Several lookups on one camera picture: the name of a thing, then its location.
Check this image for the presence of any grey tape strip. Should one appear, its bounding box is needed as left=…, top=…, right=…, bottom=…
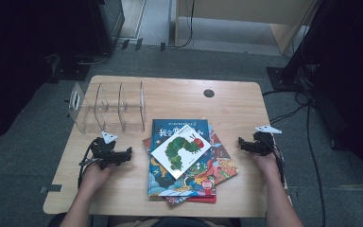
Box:
left=39, top=183, right=63, bottom=194

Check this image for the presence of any dark curtain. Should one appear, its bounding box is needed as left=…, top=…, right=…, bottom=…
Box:
left=0, top=0, right=93, bottom=149
left=311, top=0, right=363, bottom=185

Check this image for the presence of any black stand base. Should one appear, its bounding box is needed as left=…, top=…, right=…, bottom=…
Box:
left=47, top=52, right=93, bottom=81

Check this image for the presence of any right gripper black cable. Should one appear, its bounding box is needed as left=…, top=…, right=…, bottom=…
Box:
left=269, top=135, right=286, bottom=187

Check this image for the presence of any beige wooden cabinet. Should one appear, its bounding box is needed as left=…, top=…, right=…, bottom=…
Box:
left=174, top=0, right=317, bottom=55

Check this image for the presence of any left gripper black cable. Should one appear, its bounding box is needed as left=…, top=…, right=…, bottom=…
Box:
left=77, top=140, right=96, bottom=190

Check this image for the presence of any dark blue monster picture book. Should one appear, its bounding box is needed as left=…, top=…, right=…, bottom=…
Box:
left=147, top=118, right=217, bottom=199

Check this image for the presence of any black metal stand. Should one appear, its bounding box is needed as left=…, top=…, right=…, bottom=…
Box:
left=266, top=0, right=329, bottom=93

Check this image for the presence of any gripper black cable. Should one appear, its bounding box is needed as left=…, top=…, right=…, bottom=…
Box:
left=77, top=140, right=96, bottom=190
left=269, top=135, right=286, bottom=187

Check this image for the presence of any short black floor cable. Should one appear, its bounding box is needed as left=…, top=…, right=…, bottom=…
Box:
left=268, top=103, right=310, bottom=126

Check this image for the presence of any black equipment cabinet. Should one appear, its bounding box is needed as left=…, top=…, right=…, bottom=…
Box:
left=88, top=0, right=126, bottom=57

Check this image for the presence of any black hanging cable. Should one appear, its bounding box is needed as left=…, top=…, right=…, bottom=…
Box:
left=166, top=0, right=197, bottom=49

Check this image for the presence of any white caterpillar picture book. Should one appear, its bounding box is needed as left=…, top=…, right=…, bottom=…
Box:
left=150, top=124, right=213, bottom=181

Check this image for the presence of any person's left hand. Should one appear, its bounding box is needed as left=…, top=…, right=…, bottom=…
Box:
left=79, top=163, right=114, bottom=191

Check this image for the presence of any clear acrylic book rack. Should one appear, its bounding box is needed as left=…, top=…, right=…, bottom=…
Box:
left=67, top=79, right=147, bottom=135

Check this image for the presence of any red picture book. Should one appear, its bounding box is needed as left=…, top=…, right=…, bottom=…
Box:
left=164, top=194, right=217, bottom=204

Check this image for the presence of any person's right hand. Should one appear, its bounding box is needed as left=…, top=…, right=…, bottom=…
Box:
left=251, top=150, right=282, bottom=180

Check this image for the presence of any long black floor cable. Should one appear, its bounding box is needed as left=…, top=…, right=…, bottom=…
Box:
left=304, top=93, right=327, bottom=227

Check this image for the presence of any black chair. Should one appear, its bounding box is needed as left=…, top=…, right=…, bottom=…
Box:
left=46, top=213, right=69, bottom=227

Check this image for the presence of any light blue animals picture book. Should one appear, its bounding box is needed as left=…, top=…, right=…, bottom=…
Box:
left=142, top=126, right=240, bottom=206

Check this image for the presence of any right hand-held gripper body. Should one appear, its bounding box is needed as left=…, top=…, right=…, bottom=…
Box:
left=252, top=125, right=284, bottom=156

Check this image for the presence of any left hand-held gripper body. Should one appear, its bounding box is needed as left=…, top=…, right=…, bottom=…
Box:
left=89, top=131, right=119, bottom=170

